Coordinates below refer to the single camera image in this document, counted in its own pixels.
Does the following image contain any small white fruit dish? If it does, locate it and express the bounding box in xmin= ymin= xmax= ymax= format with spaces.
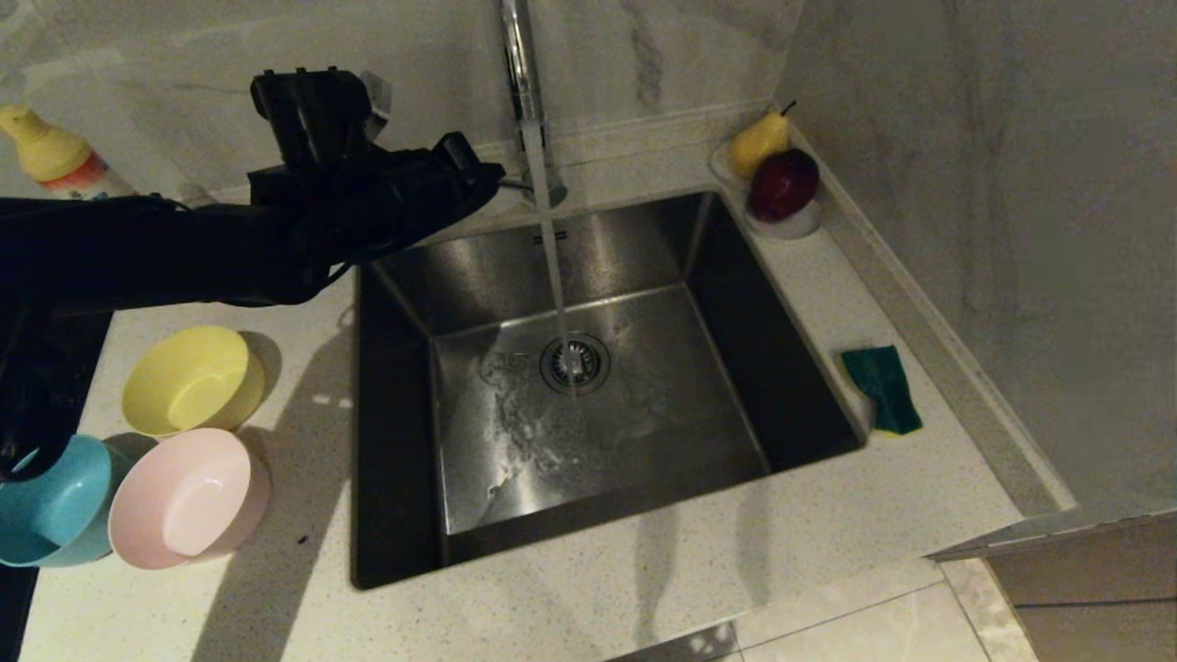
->
xmin=710 ymin=138 xmax=826 ymax=242

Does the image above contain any light wooden cabinet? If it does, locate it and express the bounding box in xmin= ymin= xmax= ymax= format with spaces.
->
xmin=924 ymin=510 xmax=1177 ymax=662

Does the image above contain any pink plastic bowl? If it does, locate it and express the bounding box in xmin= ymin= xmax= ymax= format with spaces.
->
xmin=109 ymin=428 xmax=273 ymax=571

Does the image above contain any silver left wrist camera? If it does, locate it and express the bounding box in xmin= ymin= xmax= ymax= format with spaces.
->
xmin=361 ymin=72 xmax=394 ymax=125

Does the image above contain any stainless steel sink basin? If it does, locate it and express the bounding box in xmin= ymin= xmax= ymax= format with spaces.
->
xmin=349 ymin=188 xmax=870 ymax=591

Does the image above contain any blue plastic bowl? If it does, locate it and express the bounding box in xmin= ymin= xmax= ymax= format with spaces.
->
xmin=0 ymin=434 xmax=130 ymax=568

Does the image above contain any chrome faucet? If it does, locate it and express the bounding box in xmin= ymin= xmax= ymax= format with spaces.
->
xmin=497 ymin=0 xmax=568 ymax=208

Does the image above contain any yellow pear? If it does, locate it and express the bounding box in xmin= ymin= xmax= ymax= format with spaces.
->
xmin=731 ymin=99 xmax=799 ymax=178

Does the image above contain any black glass cooktop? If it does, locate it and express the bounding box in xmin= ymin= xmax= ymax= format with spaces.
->
xmin=0 ymin=308 xmax=113 ymax=662

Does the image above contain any orange yellow detergent bottle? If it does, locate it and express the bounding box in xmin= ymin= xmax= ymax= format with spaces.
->
xmin=0 ymin=104 xmax=139 ymax=201

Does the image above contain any yellow plastic bowl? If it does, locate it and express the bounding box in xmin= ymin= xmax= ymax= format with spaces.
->
xmin=122 ymin=325 xmax=266 ymax=438

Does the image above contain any round metal drain strainer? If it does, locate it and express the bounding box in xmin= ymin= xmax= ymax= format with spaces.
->
xmin=540 ymin=332 xmax=612 ymax=396

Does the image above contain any yellow green sponge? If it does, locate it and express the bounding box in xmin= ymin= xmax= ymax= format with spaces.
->
xmin=841 ymin=346 xmax=924 ymax=436

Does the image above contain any dark red apple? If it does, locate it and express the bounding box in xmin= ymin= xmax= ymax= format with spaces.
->
xmin=749 ymin=147 xmax=822 ymax=223

